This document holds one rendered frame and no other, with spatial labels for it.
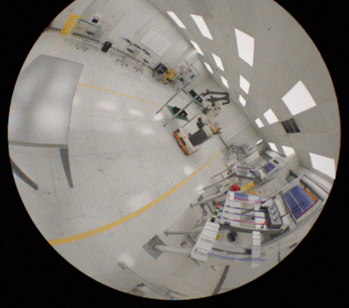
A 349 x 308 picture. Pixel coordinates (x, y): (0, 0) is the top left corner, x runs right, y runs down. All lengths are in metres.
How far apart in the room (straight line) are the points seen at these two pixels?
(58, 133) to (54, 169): 0.83
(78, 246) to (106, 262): 0.28
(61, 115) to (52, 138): 0.11
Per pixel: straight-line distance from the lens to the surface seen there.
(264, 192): 2.67
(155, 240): 1.44
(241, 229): 1.15
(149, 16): 6.28
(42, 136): 0.47
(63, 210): 1.20
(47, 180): 1.25
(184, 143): 2.47
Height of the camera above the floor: 1.18
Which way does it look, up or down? 25 degrees down
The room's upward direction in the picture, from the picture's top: 50 degrees clockwise
